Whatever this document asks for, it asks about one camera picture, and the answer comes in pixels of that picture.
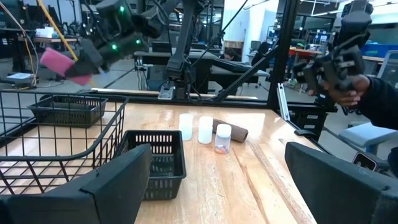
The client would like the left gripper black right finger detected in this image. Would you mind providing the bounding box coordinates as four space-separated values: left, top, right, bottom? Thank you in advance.
284 141 398 224

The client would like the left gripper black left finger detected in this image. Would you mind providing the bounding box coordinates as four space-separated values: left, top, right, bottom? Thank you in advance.
0 144 154 224

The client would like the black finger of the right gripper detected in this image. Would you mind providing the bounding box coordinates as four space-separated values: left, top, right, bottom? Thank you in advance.
63 59 95 79

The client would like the white translucent plastic bottle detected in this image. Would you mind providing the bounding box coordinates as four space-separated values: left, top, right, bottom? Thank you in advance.
178 113 194 141
198 116 214 144

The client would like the brown bandage roll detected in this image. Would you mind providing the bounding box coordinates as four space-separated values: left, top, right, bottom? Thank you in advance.
212 118 249 143

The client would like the clear white-capped pill bottle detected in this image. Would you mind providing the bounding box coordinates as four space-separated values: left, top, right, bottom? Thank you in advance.
214 123 233 155

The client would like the black slotted plastic bin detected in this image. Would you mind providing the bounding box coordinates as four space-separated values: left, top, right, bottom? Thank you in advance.
114 129 187 201
27 95 109 129

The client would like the blue storage bin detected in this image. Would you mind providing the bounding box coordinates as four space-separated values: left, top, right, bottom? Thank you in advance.
360 43 398 58

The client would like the pink foam roller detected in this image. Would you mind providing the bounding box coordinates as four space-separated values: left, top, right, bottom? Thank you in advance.
32 35 80 78

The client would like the white box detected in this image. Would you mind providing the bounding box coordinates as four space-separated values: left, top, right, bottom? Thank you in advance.
35 27 59 39

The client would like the flat white package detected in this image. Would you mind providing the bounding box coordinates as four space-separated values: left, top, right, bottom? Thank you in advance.
6 72 37 85

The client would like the grey-blue padded stool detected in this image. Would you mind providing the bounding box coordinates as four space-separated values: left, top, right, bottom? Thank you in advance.
338 121 398 154

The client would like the white power strip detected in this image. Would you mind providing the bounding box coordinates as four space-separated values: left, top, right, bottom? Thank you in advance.
157 86 175 101

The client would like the person's hand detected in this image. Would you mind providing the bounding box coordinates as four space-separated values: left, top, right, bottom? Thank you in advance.
307 73 371 108

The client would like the person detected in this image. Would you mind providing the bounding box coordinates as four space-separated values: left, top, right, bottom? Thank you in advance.
219 48 242 63
251 41 272 67
356 75 398 179

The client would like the black background table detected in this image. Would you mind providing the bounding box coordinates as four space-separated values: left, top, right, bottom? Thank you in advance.
133 49 271 94

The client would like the black wire basket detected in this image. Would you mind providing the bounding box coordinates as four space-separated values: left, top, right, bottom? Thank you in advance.
0 89 129 195

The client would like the yellow hose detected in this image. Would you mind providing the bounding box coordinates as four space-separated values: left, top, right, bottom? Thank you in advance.
37 0 98 89

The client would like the silver metal bracket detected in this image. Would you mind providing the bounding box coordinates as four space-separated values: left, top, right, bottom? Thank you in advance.
276 82 292 122

